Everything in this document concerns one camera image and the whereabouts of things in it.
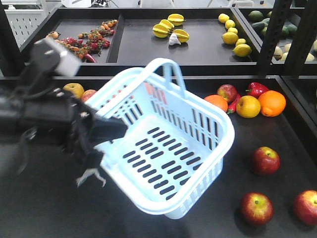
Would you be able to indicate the light blue plastic basket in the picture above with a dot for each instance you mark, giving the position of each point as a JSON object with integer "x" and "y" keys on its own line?
{"x": 175, "y": 142}

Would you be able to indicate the yellow apple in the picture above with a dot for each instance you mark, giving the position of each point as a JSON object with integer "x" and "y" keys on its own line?
{"x": 76, "y": 88}
{"x": 248, "y": 107}

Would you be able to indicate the orange far right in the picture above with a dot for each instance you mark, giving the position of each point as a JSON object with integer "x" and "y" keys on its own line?
{"x": 272, "y": 103}

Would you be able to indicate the red bell pepper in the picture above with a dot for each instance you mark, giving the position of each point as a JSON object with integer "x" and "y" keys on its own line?
{"x": 256, "y": 89}

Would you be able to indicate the red chili pepper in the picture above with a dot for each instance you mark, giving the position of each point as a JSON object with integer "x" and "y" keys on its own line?
{"x": 232, "y": 107}

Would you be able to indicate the yellow apple back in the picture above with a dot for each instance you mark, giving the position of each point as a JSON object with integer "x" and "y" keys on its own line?
{"x": 76, "y": 88}

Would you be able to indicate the red apple middle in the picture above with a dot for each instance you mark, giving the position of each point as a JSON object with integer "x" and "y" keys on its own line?
{"x": 265, "y": 161}

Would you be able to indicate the orange with nub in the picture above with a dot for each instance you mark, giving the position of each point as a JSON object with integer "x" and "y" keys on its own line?
{"x": 218, "y": 101}

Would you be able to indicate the red apple front right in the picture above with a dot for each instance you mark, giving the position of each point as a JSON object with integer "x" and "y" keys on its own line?
{"x": 305, "y": 207}

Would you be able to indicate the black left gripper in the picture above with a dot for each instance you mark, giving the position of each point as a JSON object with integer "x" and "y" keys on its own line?
{"x": 63, "y": 115}

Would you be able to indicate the red apple front left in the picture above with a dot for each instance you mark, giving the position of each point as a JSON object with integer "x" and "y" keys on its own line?
{"x": 256, "y": 209}

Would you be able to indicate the white garlic bulb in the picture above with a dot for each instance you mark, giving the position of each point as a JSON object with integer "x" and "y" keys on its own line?
{"x": 173, "y": 40}

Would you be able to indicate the red apple behind orange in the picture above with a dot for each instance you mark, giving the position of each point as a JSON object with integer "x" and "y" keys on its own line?
{"x": 228, "y": 92}

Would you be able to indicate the pink apple back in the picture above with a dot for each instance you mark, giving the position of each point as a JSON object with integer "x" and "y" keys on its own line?
{"x": 88, "y": 94}

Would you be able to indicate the black upper shelf tray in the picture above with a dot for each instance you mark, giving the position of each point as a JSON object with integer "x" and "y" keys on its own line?
{"x": 134, "y": 44}

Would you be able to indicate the yellow apple right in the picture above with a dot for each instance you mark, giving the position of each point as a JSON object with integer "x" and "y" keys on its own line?
{"x": 248, "y": 107}

